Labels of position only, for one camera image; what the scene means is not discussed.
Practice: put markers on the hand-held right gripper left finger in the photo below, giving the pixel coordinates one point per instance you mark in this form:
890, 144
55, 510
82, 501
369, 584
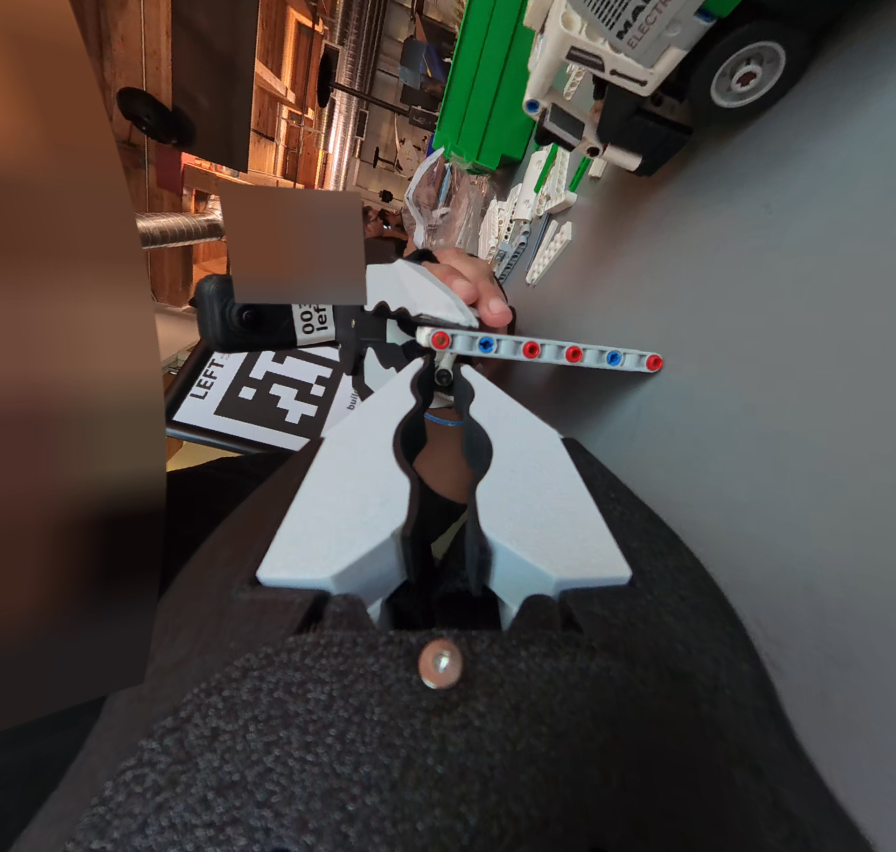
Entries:
336, 502

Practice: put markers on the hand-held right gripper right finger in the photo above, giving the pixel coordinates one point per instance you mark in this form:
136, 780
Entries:
546, 509

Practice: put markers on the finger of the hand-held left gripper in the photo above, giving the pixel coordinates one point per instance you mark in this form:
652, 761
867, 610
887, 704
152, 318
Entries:
395, 362
420, 292

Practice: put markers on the small white lego connector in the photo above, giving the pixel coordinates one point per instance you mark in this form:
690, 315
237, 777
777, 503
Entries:
442, 376

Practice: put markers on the grey lego beam assembly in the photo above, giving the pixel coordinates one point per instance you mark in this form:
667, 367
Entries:
553, 353

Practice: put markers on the pile of white lego pieces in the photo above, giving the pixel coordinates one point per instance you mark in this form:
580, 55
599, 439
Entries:
549, 253

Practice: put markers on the green lego panel assembly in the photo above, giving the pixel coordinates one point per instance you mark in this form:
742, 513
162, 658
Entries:
490, 61

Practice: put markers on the white lego truck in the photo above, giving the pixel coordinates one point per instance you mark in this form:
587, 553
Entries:
630, 26

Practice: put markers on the person's left hand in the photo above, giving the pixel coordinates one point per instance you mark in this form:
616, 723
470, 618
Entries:
479, 285

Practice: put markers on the clear plastic bag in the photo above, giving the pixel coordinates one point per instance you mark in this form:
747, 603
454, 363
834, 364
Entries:
437, 201

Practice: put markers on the black caster wheel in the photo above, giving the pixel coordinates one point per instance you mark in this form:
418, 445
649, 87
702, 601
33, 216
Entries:
150, 117

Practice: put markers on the dark cabinet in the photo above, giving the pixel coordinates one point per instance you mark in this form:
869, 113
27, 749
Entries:
210, 61

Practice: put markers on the silver ribbed air duct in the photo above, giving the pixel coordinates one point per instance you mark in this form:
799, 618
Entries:
175, 230

